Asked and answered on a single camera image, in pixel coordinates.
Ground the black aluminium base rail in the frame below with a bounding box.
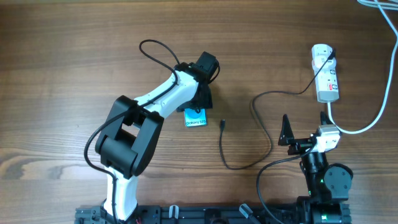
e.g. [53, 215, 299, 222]
[74, 203, 352, 224]

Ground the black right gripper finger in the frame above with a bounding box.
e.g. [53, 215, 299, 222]
[279, 114, 294, 140]
[320, 111, 332, 125]

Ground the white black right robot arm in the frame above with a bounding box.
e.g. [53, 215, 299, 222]
[278, 113, 353, 224]

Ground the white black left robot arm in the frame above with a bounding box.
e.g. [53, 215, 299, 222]
[88, 61, 220, 223]

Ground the black usb charging cable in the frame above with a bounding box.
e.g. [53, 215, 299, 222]
[218, 49, 337, 170]

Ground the white power strip cord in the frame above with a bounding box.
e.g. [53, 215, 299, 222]
[326, 0, 398, 135]

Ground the white power strip socket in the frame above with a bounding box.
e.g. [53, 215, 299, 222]
[312, 44, 339, 103]

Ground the blue screen smartphone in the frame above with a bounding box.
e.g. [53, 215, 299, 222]
[184, 108, 207, 128]

